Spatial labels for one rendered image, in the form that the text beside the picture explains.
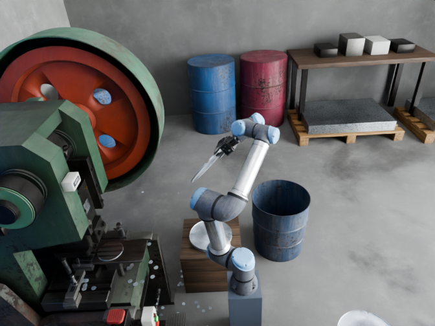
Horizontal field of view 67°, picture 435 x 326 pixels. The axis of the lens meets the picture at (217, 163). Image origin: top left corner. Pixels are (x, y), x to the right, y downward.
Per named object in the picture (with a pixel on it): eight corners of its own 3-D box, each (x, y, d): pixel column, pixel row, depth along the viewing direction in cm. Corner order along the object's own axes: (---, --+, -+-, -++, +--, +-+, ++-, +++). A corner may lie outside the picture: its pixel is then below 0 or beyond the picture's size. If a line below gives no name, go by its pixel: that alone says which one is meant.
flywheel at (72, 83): (14, 16, 151) (21, 146, 189) (-11, 24, 134) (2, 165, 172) (167, 58, 162) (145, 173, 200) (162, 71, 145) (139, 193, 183)
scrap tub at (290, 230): (298, 223, 278) (303, 178, 252) (311, 262, 243) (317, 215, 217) (249, 226, 279) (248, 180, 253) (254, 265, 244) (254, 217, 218)
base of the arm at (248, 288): (256, 271, 185) (256, 260, 180) (259, 295, 172) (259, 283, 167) (229, 273, 185) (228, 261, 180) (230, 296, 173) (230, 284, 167)
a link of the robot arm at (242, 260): (247, 285, 166) (246, 268, 159) (225, 273, 173) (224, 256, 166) (259, 269, 174) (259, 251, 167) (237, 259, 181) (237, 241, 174)
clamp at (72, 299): (89, 276, 158) (83, 262, 152) (77, 308, 144) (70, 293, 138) (77, 277, 158) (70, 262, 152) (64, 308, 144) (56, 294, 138)
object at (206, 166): (193, 184, 205) (192, 183, 206) (224, 151, 208) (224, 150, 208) (189, 181, 177) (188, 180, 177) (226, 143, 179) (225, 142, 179)
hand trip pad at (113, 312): (129, 318, 140) (125, 308, 136) (125, 332, 135) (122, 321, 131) (112, 319, 141) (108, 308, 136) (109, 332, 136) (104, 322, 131)
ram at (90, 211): (109, 224, 161) (93, 174, 145) (100, 247, 148) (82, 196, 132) (74, 226, 161) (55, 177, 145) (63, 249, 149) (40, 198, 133)
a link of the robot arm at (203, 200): (229, 273, 174) (210, 208, 138) (206, 262, 182) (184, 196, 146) (241, 256, 180) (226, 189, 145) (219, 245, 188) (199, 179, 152)
